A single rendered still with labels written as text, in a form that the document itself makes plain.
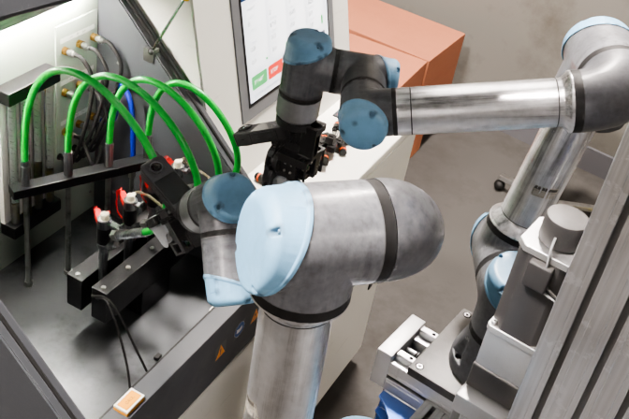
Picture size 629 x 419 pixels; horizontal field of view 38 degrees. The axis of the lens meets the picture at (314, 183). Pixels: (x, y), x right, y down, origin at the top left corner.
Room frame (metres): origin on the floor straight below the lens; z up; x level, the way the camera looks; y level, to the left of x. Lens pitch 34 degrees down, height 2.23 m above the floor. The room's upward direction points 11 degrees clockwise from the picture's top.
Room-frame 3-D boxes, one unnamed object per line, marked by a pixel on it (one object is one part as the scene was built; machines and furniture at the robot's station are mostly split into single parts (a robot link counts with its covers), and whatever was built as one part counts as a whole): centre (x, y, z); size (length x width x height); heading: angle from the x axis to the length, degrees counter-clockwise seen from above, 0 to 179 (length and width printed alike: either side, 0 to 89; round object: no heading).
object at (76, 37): (1.69, 0.54, 1.20); 0.13 x 0.03 x 0.31; 157
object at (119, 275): (1.48, 0.34, 0.91); 0.34 x 0.10 x 0.15; 157
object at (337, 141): (1.99, -0.03, 1.01); 0.23 x 0.11 x 0.06; 157
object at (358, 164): (1.96, -0.02, 0.96); 0.70 x 0.22 x 0.03; 157
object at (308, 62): (1.36, 0.05, 1.53); 0.09 x 0.08 x 0.11; 93
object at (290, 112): (1.36, 0.05, 1.45); 0.08 x 0.08 x 0.05
